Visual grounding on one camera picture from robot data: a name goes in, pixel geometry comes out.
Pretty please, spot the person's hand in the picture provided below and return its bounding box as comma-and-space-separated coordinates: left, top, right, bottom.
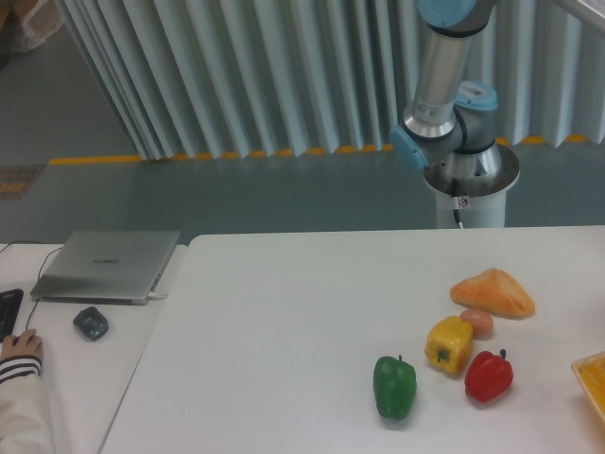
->
1, 329, 43, 382

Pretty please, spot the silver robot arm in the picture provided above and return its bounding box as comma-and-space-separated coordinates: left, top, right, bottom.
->
389, 1, 503, 188

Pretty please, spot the white sleeved forearm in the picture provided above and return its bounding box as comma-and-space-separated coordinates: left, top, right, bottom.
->
1, 356, 55, 453

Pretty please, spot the triangular bread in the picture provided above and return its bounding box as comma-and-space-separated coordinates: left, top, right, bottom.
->
450, 269, 535, 319

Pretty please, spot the yellow basket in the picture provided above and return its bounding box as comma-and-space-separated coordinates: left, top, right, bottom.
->
571, 352, 605, 421

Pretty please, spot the black keyboard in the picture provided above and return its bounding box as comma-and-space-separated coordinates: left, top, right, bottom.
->
0, 288, 24, 342

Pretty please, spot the silver closed laptop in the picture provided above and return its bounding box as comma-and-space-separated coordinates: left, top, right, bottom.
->
30, 231, 180, 306

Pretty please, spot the white folding screen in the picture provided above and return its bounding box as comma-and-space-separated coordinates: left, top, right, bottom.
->
60, 1, 604, 160

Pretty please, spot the cardboard box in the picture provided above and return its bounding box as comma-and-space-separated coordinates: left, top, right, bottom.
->
1, 0, 63, 56

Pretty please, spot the green bell pepper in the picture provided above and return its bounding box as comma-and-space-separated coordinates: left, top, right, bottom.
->
372, 356, 417, 421

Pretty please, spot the yellow bell pepper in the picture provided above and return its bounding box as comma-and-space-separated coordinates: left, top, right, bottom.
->
424, 316, 474, 376

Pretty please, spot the brown egg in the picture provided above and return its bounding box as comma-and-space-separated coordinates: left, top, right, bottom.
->
459, 308, 494, 340

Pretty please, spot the red bell pepper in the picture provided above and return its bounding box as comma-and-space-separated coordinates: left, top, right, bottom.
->
464, 349, 513, 403

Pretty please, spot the laptop cable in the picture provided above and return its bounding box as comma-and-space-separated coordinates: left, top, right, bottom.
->
0, 240, 73, 334

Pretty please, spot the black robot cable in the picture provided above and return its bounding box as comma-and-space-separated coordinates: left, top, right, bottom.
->
450, 177, 465, 230

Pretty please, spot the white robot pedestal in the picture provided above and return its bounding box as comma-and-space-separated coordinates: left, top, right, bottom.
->
423, 144, 520, 229

